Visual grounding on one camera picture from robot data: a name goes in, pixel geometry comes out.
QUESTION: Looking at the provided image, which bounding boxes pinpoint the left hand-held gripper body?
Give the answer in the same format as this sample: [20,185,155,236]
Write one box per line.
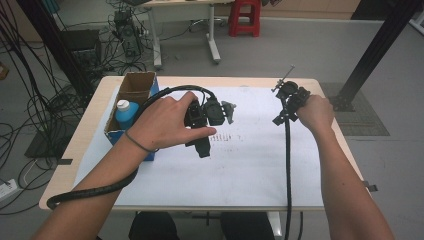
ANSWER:
[183,96,228,159]

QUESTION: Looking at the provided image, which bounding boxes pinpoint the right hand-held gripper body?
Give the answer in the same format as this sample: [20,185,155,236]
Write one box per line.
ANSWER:
[271,80,312,127]

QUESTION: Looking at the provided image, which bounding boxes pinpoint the blue bottle with white cap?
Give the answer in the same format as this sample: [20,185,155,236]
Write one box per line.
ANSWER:
[114,99,140,131]

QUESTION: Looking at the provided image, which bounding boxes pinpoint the blue cardboard box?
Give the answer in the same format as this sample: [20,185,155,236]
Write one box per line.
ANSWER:
[104,70,160,162]

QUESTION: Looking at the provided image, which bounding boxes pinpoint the person's right hand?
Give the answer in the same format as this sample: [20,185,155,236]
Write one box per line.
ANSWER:
[295,94,335,133]

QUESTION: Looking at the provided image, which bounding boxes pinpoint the person's left hand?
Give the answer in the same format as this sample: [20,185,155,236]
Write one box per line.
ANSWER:
[127,91,218,153]

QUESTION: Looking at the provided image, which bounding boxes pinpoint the white paper mat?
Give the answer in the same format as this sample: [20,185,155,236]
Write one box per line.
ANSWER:
[73,85,325,208]

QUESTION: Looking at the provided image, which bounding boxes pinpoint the dark hair band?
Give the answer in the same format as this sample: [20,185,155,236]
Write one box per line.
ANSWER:
[124,130,158,154]

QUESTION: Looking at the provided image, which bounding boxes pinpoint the red plastic stool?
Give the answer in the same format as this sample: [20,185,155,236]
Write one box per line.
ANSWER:
[228,0,262,38]

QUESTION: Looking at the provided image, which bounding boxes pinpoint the grey floor mat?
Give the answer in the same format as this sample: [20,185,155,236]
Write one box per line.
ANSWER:
[319,82,391,137]

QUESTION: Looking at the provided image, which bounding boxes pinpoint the white desk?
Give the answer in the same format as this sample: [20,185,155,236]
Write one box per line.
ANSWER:
[139,0,235,70]

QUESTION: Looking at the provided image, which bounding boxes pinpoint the person's dark pants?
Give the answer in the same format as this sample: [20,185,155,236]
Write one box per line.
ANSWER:
[128,211,276,240]

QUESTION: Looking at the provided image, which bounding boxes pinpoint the white table leg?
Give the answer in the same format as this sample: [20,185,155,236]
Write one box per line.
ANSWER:
[266,211,284,238]

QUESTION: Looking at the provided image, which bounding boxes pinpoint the black equipment box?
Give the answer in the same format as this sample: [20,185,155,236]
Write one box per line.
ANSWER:
[60,29,103,69]

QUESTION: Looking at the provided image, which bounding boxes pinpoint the white power strip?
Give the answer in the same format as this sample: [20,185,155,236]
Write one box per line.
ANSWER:
[0,178,20,203]

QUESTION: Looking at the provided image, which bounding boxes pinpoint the thin black cable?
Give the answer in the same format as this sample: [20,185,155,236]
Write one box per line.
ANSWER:
[283,113,305,240]

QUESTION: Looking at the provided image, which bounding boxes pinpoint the black metal frame post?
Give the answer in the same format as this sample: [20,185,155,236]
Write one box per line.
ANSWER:
[15,0,97,103]
[328,0,424,113]

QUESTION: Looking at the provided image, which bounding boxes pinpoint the black stand base plate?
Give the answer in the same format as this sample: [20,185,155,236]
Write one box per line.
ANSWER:
[24,129,78,160]

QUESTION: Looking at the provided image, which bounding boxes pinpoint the bundle of black floor cables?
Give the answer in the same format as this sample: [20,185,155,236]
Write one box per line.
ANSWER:
[0,0,101,216]

